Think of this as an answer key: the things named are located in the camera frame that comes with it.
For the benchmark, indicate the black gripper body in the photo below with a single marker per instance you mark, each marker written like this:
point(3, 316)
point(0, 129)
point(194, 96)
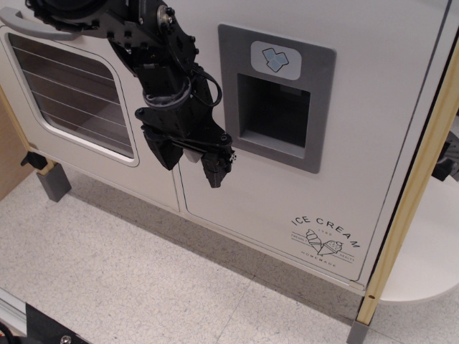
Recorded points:
point(190, 126)

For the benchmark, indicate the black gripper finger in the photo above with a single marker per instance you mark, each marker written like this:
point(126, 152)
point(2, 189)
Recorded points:
point(217, 165)
point(163, 148)

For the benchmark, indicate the white toy fridge door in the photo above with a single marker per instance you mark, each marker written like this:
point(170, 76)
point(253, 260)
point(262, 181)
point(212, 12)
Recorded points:
point(389, 59)

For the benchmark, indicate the grey fridge door handle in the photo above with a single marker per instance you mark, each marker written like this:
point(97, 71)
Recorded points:
point(192, 156)

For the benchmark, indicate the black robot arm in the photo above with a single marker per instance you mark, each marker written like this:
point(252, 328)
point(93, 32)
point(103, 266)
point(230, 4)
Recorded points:
point(149, 41)

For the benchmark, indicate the grey ice dispenser panel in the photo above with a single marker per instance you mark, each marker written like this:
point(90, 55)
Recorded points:
point(276, 94)

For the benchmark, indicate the white oven door with window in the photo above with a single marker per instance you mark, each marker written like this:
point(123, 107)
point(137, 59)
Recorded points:
point(76, 103)

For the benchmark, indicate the grey left foot cap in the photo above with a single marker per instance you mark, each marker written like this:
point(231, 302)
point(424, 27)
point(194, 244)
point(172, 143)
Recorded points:
point(55, 183)

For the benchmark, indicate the grey foot cap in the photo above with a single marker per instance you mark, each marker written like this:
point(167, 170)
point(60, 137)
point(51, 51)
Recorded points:
point(358, 332)
point(55, 183)

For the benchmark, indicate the black clamp knob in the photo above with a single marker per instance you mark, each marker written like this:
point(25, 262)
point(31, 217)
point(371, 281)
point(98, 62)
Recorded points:
point(35, 160)

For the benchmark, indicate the wooden side panel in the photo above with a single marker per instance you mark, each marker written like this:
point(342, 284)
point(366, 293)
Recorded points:
point(12, 152)

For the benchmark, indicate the grey right foot cap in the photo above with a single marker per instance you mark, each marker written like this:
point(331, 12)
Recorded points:
point(358, 332)

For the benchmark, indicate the black grey device at right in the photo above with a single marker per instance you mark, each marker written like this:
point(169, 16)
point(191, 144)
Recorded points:
point(447, 163)

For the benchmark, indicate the white round table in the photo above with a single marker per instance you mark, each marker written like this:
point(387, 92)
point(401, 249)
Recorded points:
point(427, 263)

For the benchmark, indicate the light wooden corner post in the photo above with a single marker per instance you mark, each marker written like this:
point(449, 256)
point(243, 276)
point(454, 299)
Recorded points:
point(433, 137)

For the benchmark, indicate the grey oven door handle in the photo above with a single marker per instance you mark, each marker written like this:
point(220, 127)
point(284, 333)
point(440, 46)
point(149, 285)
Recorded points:
point(13, 19)

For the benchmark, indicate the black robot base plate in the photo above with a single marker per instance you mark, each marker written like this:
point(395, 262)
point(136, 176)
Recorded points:
point(43, 329)

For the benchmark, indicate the aluminium rail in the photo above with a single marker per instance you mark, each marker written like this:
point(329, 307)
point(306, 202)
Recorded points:
point(13, 313)

